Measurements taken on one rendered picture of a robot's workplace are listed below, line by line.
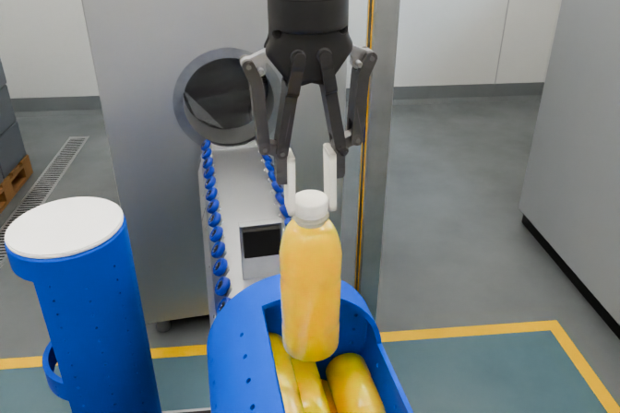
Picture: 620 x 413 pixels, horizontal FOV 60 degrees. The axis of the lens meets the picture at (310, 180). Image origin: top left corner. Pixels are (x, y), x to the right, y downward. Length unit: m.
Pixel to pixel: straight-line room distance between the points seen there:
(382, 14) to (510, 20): 4.27
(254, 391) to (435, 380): 1.74
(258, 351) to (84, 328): 0.80
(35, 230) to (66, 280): 0.16
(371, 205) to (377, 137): 0.20
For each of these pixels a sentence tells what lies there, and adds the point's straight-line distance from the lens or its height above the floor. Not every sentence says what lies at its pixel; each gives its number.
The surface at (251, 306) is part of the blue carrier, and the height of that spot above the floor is 1.22.
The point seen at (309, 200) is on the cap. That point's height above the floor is 1.47.
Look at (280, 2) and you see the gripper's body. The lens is 0.49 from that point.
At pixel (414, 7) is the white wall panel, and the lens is 5.19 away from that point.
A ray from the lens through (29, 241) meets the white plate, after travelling 1.46.
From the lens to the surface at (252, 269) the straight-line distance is 1.35.
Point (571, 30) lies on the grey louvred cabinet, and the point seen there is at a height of 1.19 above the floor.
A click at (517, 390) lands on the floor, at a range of 2.48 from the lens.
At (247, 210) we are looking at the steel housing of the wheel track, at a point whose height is 0.93.
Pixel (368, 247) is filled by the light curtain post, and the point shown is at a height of 0.88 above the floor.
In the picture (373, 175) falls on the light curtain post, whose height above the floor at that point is 1.11.
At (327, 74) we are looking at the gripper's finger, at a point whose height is 1.61.
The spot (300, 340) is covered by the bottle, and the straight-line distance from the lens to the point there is 0.68.
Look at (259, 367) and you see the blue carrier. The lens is 0.75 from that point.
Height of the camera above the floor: 1.76
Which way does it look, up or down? 28 degrees down
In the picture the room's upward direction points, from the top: straight up
